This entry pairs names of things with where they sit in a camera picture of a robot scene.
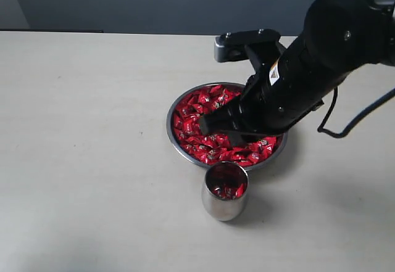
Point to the red candies in cup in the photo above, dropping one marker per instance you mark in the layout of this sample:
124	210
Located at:
227	183

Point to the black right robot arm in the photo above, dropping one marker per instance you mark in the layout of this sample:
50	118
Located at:
338	37

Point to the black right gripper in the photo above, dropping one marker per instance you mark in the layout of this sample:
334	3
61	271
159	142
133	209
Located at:
281	92

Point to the red wrapped candies pile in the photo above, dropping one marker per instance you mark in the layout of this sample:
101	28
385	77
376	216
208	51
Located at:
210	148

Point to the shiny steel cup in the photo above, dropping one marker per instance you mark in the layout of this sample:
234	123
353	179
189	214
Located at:
223	210

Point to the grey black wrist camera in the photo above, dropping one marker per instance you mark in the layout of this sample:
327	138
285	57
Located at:
230	47

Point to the round steel bowl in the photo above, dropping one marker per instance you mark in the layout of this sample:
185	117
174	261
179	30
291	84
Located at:
172	136

